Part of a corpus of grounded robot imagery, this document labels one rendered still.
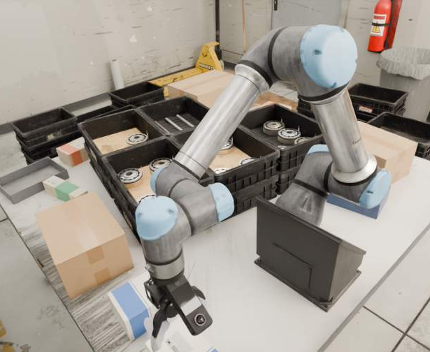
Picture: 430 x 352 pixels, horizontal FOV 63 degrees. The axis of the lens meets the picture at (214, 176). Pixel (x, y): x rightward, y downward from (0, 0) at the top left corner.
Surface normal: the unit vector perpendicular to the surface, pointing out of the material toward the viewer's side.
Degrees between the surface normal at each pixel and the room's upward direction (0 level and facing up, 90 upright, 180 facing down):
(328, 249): 90
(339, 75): 75
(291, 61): 91
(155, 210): 0
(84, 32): 90
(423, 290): 0
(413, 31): 90
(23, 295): 0
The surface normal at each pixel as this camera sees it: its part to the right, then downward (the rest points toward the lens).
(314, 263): -0.72, 0.42
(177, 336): -0.06, -0.83
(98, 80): 0.67, 0.38
